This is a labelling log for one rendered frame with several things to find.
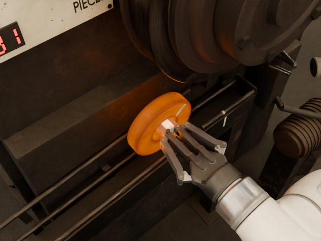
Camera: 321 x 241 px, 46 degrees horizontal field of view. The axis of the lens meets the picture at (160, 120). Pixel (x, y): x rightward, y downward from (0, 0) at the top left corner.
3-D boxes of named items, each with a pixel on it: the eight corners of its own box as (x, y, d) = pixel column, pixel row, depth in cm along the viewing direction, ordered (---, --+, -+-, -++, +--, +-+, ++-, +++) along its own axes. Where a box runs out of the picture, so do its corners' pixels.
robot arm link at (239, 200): (262, 207, 73) (240, 185, 76) (276, 188, 66) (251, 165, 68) (230, 237, 70) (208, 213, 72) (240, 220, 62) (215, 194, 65)
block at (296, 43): (239, 92, 120) (253, 34, 101) (255, 80, 123) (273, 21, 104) (264, 113, 115) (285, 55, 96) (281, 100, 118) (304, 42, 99)
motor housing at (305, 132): (244, 194, 160) (275, 119, 117) (277, 165, 168) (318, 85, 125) (267, 216, 154) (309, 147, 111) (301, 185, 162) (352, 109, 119)
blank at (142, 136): (151, 147, 89) (160, 157, 88) (112, 145, 76) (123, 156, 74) (192, 96, 85) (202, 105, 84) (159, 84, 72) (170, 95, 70)
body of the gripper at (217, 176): (210, 212, 72) (178, 177, 75) (241, 186, 75) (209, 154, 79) (217, 196, 65) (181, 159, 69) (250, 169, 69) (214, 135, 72)
